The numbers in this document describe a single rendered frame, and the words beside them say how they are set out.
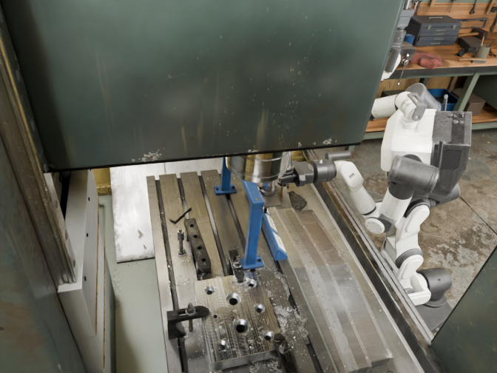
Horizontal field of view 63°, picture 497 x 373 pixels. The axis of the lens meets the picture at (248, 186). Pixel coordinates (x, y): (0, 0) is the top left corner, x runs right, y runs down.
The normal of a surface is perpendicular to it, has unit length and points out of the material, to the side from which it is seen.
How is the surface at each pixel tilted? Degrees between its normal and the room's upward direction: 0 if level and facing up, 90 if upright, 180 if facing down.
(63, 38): 90
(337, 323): 8
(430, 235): 0
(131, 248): 24
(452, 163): 101
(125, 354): 0
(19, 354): 90
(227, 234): 0
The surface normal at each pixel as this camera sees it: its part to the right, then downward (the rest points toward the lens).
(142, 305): 0.07, -0.77
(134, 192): 0.17, -0.44
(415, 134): -0.22, -0.70
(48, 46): 0.25, 0.63
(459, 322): -0.96, 0.11
